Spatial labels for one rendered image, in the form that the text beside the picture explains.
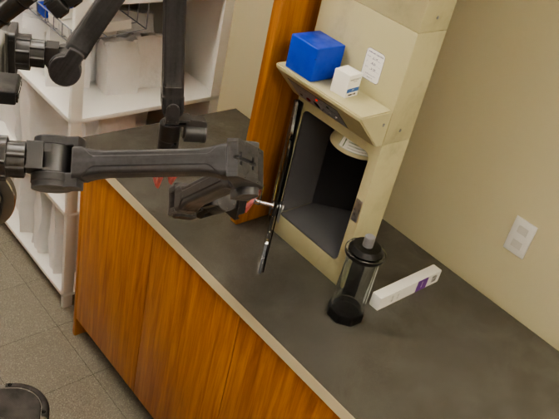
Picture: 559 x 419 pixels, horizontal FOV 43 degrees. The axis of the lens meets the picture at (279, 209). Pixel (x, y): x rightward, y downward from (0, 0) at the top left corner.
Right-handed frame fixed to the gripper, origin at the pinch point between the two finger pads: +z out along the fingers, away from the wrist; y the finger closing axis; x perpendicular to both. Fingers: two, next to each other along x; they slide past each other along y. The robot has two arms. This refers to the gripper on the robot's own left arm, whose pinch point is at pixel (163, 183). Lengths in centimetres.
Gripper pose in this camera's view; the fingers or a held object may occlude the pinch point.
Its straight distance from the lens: 205.9
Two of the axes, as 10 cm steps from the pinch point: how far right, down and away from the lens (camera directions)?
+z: -1.8, 8.1, 5.5
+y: 7.5, -2.5, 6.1
